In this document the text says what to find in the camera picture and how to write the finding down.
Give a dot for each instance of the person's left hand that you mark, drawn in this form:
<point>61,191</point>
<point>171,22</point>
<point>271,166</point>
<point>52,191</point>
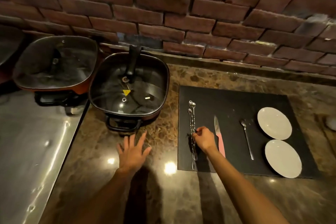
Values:
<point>133,157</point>

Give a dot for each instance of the person's right hand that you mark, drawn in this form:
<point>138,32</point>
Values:
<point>207,139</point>

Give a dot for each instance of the person's right thumb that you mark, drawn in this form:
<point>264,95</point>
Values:
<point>195,134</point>

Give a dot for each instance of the person's left little finger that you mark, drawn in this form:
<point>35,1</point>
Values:
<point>120,149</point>

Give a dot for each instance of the person's left thumb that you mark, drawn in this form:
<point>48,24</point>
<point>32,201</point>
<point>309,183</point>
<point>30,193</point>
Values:
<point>147,150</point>

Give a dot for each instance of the twisted metal skewer fork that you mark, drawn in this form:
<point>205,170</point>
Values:
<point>192,121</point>
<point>190,124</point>

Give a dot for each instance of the person's right forearm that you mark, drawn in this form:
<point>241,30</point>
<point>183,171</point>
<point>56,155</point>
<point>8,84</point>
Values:
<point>241,189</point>

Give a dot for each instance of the person's left forearm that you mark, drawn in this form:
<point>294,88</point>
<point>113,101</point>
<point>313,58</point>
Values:
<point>99,197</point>

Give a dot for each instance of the black square electric pot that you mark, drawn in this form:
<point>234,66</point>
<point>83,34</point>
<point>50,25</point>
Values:
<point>123,122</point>

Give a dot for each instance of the black rectangular table mat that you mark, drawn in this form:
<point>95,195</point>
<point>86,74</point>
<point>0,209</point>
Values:
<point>236,105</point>

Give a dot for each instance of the silver table fork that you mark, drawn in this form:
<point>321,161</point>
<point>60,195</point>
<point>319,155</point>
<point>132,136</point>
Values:
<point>247,137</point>

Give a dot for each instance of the glass lid with yellow sticker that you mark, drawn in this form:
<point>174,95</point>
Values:
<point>128,84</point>

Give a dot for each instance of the white round plate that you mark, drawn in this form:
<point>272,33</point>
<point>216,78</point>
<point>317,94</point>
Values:
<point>283,158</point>
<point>274,123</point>

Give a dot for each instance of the red square electric pot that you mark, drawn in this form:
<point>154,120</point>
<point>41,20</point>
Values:
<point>60,92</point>

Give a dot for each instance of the plain glass pot lid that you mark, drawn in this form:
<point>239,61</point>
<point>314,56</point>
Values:
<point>55,61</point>

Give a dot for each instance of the wooden tray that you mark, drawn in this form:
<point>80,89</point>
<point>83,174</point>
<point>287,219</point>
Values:
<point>326,132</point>

